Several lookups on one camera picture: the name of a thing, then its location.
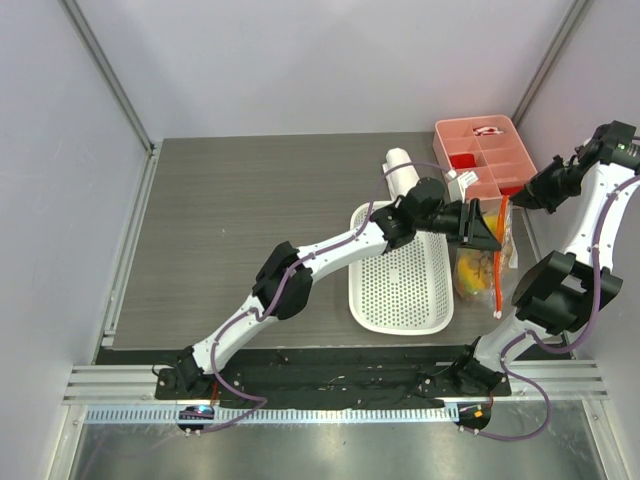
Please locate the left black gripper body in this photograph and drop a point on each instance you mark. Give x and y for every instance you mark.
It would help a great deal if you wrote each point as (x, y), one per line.
(455, 222)

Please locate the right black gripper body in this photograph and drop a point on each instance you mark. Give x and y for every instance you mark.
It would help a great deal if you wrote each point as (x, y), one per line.
(542, 183)

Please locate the yellow fake fruit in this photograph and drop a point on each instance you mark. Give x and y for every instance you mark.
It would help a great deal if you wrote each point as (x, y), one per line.
(492, 221)

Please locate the clear zip top bag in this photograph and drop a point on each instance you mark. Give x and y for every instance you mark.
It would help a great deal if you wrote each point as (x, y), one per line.
(502, 287)

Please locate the yellow green fake mango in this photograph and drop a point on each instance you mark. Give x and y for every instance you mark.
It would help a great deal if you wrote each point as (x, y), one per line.
(474, 273)

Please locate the brown fake grape bunch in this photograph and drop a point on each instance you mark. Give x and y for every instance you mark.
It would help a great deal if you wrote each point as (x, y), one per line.
(509, 256)

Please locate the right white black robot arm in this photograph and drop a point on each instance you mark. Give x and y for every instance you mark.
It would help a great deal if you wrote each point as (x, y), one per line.
(564, 291)

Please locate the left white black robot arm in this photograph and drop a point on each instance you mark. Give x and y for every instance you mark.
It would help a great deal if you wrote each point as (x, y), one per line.
(283, 284)

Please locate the red block in tray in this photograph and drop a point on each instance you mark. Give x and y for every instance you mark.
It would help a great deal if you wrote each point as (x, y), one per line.
(463, 161)
(510, 190)

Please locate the pink divided organizer tray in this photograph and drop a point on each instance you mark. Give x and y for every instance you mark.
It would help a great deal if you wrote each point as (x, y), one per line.
(502, 160)

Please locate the rolled white towel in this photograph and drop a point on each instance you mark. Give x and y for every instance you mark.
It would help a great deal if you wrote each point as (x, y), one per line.
(400, 174)

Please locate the red white item in tray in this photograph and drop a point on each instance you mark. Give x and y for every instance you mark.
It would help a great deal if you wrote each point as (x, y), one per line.
(487, 130)

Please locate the white perforated plastic basket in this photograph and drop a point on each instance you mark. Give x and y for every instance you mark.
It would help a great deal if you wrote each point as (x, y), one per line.
(407, 292)

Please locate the white slotted cable duct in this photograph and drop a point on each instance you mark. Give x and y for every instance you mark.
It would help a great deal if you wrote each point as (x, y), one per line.
(193, 414)

